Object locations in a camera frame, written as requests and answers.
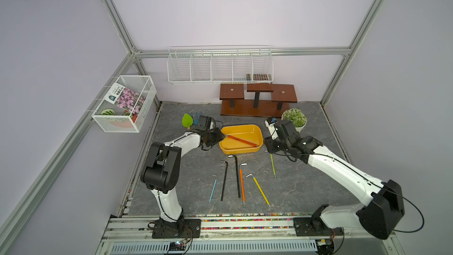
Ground red hex key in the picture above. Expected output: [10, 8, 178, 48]
[226, 135, 259, 148]

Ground yellow plastic storage box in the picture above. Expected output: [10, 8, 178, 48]
[219, 125, 264, 155]

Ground green hex key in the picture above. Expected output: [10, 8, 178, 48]
[270, 154, 276, 178]

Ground long black hex key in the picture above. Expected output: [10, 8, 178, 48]
[228, 154, 241, 198]

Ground yellow hex key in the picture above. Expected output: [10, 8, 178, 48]
[246, 174, 271, 207]

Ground orange hex key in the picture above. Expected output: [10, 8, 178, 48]
[239, 162, 247, 206]

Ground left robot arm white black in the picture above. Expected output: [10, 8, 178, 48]
[140, 115, 225, 223]

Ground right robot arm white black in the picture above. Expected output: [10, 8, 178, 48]
[264, 117, 405, 240]

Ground short black hex key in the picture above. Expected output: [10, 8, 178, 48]
[220, 161, 229, 201]

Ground colourful box in shelf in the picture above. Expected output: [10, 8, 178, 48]
[246, 73, 273, 81]

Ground blue garden rake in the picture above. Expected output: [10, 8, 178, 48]
[191, 112, 202, 125]

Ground white pot green plant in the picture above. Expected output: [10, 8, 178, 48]
[281, 108, 307, 132]

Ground green garden trowel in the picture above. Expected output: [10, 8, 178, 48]
[182, 113, 193, 130]

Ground brown wooden stand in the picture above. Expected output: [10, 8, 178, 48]
[219, 83, 298, 118]

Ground flower seed packet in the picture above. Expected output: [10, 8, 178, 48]
[103, 83, 146, 115]

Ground green striped ball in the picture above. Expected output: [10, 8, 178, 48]
[100, 109, 116, 116]

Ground white wire wall shelf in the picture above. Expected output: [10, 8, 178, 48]
[167, 46, 274, 84]

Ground white wire side basket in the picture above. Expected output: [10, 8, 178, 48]
[92, 75, 156, 133]

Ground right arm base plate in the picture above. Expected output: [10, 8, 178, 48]
[293, 217, 344, 238]

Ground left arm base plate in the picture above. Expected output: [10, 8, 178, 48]
[152, 218, 201, 239]

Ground aluminium frame profiles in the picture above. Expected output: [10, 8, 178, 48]
[1, 0, 385, 255]

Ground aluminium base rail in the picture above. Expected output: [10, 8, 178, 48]
[96, 213, 405, 255]

